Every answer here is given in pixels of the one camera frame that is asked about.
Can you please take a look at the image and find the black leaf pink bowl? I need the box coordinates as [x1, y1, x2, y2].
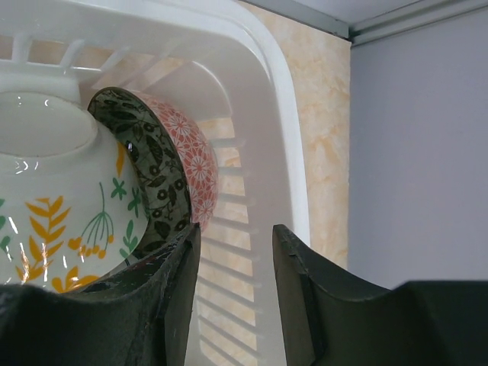
[88, 87, 218, 258]

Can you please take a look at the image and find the white plastic dish rack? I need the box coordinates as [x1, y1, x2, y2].
[1, 1, 310, 365]

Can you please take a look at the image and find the yellow flower white bowl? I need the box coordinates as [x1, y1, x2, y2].
[1, 92, 148, 293]

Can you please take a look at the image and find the aluminium frame rail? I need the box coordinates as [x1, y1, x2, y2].
[248, 0, 487, 47]

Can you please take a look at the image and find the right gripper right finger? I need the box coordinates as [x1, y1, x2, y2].
[272, 225, 487, 365]

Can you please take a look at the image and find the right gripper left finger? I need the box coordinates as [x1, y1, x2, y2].
[1, 224, 201, 365]

